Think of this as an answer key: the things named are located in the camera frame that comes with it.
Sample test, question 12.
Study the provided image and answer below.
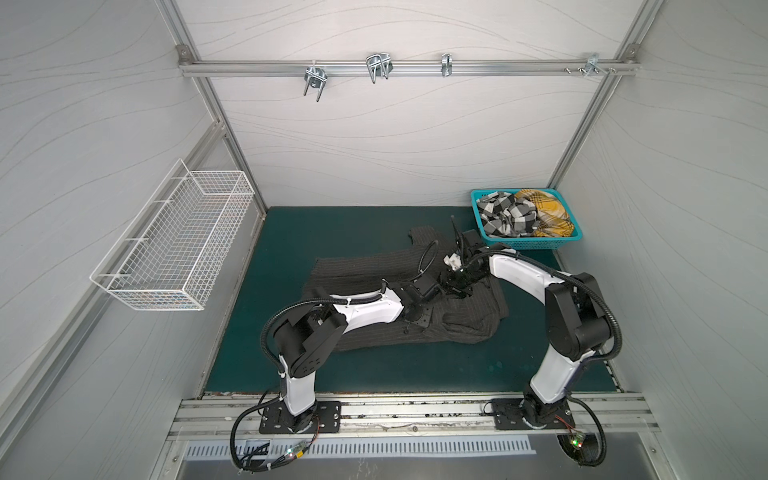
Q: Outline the metal hook clamp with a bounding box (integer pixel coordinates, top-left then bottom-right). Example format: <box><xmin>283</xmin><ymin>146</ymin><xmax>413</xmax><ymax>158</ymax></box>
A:
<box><xmin>303</xmin><ymin>65</ymin><xmax>328</xmax><ymax>102</ymax></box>

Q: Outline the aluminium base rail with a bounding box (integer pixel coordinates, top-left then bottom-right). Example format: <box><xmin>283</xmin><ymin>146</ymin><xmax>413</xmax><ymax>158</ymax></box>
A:
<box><xmin>167</xmin><ymin>392</ymin><xmax>661</xmax><ymax>440</ymax></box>

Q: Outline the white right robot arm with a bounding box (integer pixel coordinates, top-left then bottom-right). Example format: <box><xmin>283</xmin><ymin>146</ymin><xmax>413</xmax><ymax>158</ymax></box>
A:
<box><xmin>444</xmin><ymin>249</ymin><xmax>623</xmax><ymax>428</ymax></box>

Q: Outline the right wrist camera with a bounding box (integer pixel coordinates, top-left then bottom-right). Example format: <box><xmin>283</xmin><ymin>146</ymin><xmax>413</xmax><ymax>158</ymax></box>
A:
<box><xmin>458</xmin><ymin>230</ymin><xmax>486</xmax><ymax>255</ymax></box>

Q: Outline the black white checked shirt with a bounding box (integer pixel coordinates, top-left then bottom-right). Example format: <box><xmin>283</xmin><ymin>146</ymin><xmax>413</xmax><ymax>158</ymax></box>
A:
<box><xmin>475</xmin><ymin>191</ymin><xmax>539</xmax><ymax>238</ymax></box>

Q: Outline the dark grey striped shirt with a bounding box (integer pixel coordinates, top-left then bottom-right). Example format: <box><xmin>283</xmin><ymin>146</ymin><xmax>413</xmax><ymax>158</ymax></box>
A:
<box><xmin>301</xmin><ymin>225</ymin><xmax>510</xmax><ymax>353</ymax></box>

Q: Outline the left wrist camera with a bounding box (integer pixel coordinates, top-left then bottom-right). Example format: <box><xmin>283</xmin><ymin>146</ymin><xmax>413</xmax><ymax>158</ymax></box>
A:
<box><xmin>413</xmin><ymin>273</ymin><xmax>440</xmax><ymax>301</ymax></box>

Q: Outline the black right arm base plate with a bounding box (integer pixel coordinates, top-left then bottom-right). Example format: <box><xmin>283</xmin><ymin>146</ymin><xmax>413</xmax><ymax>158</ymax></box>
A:
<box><xmin>490</xmin><ymin>397</ymin><xmax>575</xmax><ymax>431</ymax></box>

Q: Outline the metal bracket with bolts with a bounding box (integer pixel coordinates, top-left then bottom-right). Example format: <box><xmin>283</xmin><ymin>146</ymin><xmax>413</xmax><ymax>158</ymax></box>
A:
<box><xmin>563</xmin><ymin>53</ymin><xmax>618</xmax><ymax>78</ymax></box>

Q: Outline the aluminium top crossbar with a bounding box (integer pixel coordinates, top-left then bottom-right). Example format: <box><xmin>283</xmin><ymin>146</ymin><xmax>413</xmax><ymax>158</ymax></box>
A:
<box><xmin>179</xmin><ymin>58</ymin><xmax>641</xmax><ymax>78</ymax></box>

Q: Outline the white slotted cable duct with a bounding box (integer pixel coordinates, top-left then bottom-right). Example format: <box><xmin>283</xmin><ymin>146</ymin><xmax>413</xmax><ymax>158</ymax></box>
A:
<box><xmin>184</xmin><ymin>434</ymin><xmax>537</xmax><ymax>461</ymax></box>

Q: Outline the teal plastic basket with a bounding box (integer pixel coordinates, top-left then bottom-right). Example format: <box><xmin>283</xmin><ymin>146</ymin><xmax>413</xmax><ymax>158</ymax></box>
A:
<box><xmin>470</xmin><ymin>189</ymin><xmax>582</xmax><ymax>250</ymax></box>

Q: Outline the yellow plaid shirt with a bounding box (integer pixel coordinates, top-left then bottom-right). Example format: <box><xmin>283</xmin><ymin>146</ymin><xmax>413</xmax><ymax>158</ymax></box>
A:
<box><xmin>515</xmin><ymin>189</ymin><xmax>576</xmax><ymax>238</ymax></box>

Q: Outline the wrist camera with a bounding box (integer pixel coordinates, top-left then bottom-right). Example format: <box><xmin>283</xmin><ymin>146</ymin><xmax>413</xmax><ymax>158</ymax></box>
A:
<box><xmin>413</xmin><ymin>273</ymin><xmax>440</xmax><ymax>301</ymax></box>
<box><xmin>458</xmin><ymin>230</ymin><xmax>486</xmax><ymax>255</ymax></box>

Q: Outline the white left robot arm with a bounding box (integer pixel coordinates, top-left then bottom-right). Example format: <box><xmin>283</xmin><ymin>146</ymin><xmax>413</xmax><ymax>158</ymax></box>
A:
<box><xmin>260</xmin><ymin>276</ymin><xmax>441</xmax><ymax>419</ymax></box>

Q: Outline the white wire basket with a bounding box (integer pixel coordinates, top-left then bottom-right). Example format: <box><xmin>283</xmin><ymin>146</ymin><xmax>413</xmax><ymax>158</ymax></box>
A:
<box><xmin>89</xmin><ymin>159</ymin><xmax>254</xmax><ymax>311</ymax></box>

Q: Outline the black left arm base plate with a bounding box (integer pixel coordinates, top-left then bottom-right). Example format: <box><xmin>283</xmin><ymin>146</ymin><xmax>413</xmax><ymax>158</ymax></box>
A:
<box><xmin>259</xmin><ymin>401</ymin><xmax>341</xmax><ymax>435</ymax></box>

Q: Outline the metal u-bolt clamp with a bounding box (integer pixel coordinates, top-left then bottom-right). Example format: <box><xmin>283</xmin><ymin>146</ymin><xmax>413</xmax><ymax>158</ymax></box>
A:
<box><xmin>365</xmin><ymin>52</ymin><xmax>393</xmax><ymax>84</ymax></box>

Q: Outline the small metal ring clamp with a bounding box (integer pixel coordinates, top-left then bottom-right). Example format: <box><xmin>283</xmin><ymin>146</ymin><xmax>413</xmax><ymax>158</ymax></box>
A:
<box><xmin>441</xmin><ymin>53</ymin><xmax>453</xmax><ymax>78</ymax></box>

